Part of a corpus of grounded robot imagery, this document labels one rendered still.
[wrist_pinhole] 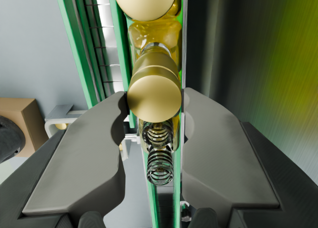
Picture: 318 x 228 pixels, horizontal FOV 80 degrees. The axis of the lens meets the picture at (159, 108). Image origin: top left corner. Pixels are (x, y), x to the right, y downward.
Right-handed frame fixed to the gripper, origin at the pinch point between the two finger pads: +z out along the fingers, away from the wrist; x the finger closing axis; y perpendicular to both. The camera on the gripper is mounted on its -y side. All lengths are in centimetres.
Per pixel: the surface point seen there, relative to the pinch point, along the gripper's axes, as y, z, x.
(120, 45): 1.7, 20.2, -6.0
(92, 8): -3.2, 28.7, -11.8
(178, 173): 32.8, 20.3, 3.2
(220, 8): -0.9, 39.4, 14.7
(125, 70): 5.9, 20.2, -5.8
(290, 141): 6.6, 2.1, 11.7
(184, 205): 44.6, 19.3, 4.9
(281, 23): -2.3, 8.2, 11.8
